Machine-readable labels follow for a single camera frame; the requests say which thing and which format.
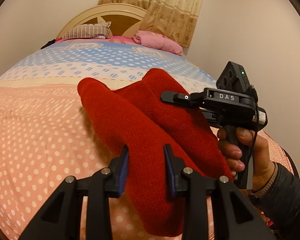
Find person's right hand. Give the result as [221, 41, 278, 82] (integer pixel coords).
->
[217, 128, 275, 191]

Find dark jacket forearm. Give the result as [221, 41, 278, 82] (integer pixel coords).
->
[249, 163, 300, 239]

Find cream wooden headboard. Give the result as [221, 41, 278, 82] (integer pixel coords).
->
[57, 3, 147, 38]

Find striped pillow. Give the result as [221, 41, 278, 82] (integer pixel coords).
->
[62, 22, 111, 40]

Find pink folded blanket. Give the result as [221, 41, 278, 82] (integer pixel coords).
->
[133, 30, 183, 56]

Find red knitted sweater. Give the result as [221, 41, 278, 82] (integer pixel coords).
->
[77, 68, 231, 237]

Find black cable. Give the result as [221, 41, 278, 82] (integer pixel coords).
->
[246, 84, 262, 165]

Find beige patterned curtain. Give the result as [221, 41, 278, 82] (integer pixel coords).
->
[98, 0, 203, 48]

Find polka dot bed cover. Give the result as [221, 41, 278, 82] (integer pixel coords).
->
[0, 38, 294, 240]

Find black camera box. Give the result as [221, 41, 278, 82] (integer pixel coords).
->
[216, 61, 250, 94]

